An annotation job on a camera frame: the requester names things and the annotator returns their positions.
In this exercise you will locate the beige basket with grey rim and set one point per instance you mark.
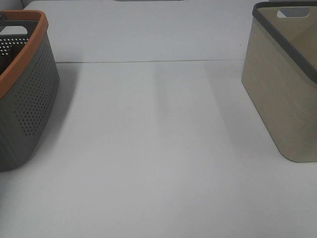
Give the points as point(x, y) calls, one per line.
point(280, 74)

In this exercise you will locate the grey basket with orange rim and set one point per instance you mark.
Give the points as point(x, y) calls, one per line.
point(29, 82)

